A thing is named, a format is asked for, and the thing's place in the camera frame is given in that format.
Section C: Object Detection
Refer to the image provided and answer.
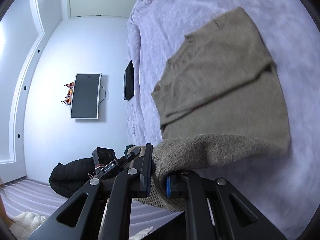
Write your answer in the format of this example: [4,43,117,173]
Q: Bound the brown knit sweater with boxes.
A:
[140,7,290,211]

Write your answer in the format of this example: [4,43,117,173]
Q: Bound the white crumpled garment on floor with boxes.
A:
[9,211,47,239]

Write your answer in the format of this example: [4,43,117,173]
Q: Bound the black jacket on floor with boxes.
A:
[49,157,95,198]

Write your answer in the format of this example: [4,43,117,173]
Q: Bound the colourful wall decoration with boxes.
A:
[61,82,74,106]

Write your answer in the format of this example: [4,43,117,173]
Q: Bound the wall-mounted television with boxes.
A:
[69,73,101,120]

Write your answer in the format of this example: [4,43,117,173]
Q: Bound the dark green folded clothes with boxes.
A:
[124,144,135,155]

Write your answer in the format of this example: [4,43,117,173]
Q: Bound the black folded garment on bed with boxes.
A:
[124,61,135,101]

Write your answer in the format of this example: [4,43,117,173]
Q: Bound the lavender bed blanket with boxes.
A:
[127,0,319,239]

